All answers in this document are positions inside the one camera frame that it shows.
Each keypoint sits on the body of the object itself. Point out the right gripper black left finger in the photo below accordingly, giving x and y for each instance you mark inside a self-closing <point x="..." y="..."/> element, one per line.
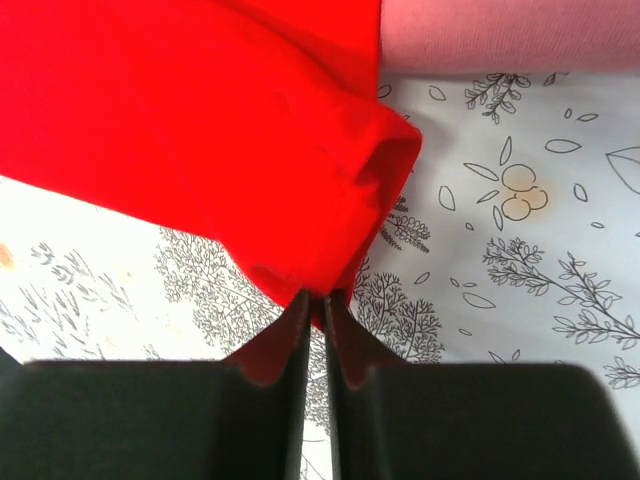
<point x="237" y="418"/>

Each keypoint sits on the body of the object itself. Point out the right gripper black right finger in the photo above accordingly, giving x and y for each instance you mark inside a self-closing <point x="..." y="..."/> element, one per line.
<point x="392" y="419"/>

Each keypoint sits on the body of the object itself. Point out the red t-shirt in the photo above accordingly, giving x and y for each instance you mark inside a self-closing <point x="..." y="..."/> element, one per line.
<point x="253" y="123"/>

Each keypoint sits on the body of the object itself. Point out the floral patterned table mat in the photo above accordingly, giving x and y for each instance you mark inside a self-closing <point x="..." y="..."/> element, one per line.
<point x="515" y="239"/>

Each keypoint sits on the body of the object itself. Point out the folded pink t-shirt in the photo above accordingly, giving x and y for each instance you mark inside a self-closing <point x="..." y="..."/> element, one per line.
<point x="460" y="37"/>

